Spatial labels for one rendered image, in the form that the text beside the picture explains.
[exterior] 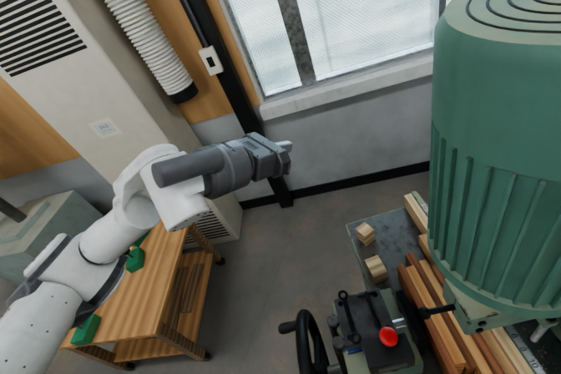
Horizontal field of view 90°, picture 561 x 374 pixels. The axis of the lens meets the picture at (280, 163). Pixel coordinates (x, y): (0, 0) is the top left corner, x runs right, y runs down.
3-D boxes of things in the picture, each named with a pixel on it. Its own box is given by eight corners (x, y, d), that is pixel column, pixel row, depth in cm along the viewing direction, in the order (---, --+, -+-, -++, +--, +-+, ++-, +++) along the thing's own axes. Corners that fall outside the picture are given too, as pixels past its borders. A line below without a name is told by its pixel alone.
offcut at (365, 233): (366, 246, 75) (364, 236, 72) (357, 238, 77) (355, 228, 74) (375, 239, 75) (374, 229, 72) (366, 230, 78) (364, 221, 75)
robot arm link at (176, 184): (224, 210, 49) (162, 240, 42) (198, 159, 51) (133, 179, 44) (253, 184, 41) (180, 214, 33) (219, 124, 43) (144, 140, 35)
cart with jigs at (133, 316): (159, 270, 208) (98, 219, 169) (229, 257, 197) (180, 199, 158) (122, 379, 158) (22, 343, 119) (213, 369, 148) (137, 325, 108)
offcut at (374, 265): (374, 284, 67) (373, 276, 64) (366, 267, 70) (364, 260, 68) (388, 279, 67) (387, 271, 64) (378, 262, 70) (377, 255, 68)
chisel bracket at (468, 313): (441, 298, 53) (443, 277, 48) (517, 279, 52) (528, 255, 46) (465, 341, 47) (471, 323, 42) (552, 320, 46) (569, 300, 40)
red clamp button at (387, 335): (376, 330, 50) (376, 328, 49) (393, 325, 50) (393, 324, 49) (383, 349, 48) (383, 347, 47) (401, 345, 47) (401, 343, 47)
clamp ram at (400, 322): (370, 315, 62) (366, 298, 56) (403, 307, 61) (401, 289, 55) (386, 363, 55) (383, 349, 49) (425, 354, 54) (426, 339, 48)
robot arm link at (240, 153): (245, 160, 61) (197, 177, 53) (250, 119, 56) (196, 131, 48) (286, 189, 54) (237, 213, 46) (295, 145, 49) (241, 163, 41)
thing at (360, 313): (336, 306, 60) (331, 295, 57) (385, 293, 59) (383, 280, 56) (355, 381, 50) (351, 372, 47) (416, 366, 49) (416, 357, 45)
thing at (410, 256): (406, 265, 68) (405, 253, 65) (412, 263, 68) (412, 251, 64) (463, 376, 50) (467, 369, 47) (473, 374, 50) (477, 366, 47)
